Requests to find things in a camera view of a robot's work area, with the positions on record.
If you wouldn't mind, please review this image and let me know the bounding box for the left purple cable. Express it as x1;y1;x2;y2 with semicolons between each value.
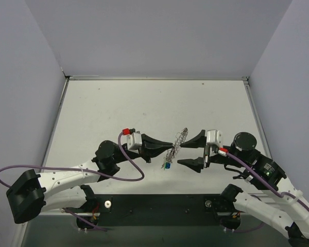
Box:
0;132;145;232

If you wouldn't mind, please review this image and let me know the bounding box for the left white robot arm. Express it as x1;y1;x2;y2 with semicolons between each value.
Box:
6;132;173;224

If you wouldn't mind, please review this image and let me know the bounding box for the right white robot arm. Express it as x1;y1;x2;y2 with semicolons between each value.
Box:
178;130;309;246

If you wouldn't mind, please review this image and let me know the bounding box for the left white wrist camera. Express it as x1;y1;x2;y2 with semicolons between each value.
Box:
122;128;143;152

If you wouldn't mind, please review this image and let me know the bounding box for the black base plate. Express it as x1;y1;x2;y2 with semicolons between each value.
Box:
71;194;241;229

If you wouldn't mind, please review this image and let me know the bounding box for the metal disc with keyrings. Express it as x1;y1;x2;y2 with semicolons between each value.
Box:
163;128;188;165

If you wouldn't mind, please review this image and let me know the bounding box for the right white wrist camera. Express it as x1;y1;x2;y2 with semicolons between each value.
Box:
205;129;223;157

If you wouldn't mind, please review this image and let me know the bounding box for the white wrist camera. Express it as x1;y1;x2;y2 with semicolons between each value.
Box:
122;128;143;152
205;129;223;157

